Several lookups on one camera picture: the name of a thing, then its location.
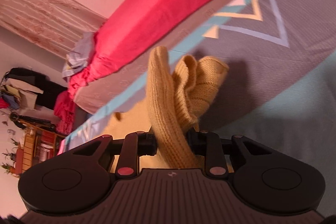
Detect tan cable knit cardigan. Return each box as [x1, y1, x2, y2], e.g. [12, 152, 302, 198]
[101, 45, 234, 173]

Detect pile of dark clothes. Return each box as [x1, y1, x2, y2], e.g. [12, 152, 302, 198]
[1, 67, 67, 110]

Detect stack of red bedding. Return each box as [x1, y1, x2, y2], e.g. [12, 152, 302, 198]
[54, 91, 75, 135]

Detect blue grey patterned bed sheet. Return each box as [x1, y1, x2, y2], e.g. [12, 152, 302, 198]
[56, 0, 336, 217]

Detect wooden bookshelf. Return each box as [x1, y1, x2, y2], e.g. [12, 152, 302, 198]
[13, 124, 66, 176]

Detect blue grey pillow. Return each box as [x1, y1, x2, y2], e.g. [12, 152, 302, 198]
[62, 32, 95, 83]

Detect floral beige curtain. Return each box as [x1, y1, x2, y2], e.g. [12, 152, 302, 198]
[1, 0, 106, 59]

